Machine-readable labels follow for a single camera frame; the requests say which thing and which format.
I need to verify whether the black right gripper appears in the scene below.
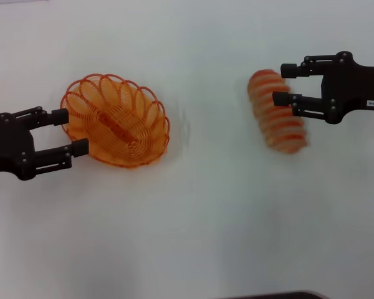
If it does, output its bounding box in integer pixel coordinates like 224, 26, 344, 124
272, 51, 374, 125

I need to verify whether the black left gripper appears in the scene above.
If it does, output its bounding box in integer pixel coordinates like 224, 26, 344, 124
0, 106, 90, 181

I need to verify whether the orange wire basket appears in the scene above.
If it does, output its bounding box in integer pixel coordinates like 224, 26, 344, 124
60, 74, 171, 169

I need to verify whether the sliced bread loaf toy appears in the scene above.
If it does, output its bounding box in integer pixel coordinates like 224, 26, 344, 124
247, 69, 309, 154

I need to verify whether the dark rounded robot base edge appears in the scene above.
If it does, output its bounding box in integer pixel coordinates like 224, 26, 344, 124
229, 290, 327, 299

